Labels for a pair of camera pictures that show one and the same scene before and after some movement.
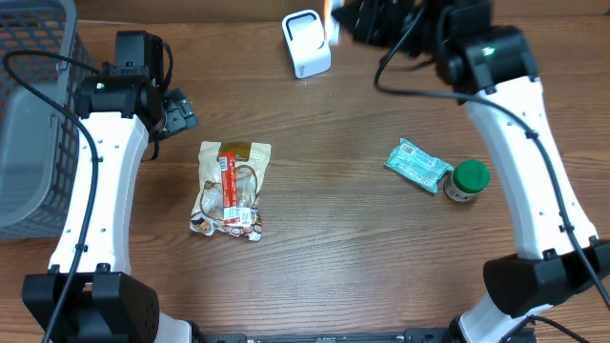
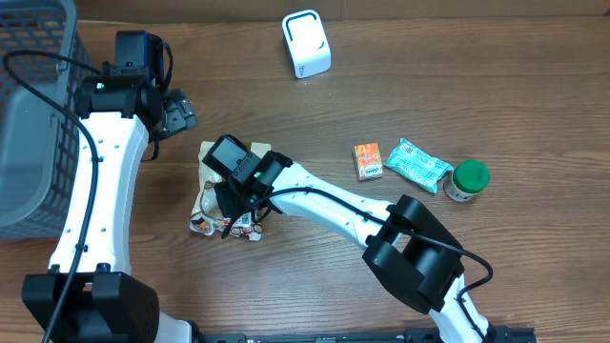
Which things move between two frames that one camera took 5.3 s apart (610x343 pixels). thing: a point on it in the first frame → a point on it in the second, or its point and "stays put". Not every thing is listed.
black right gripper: (374, 17) → (231, 194)
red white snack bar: (229, 175) → (244, 220)
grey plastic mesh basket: (43, 57) stays put
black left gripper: (180, 112) stays put
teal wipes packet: (416, 165) stays put
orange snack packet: (331, 25) → (368, 161)
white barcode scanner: (304, 34) stays put
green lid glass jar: (467, 179) stays put
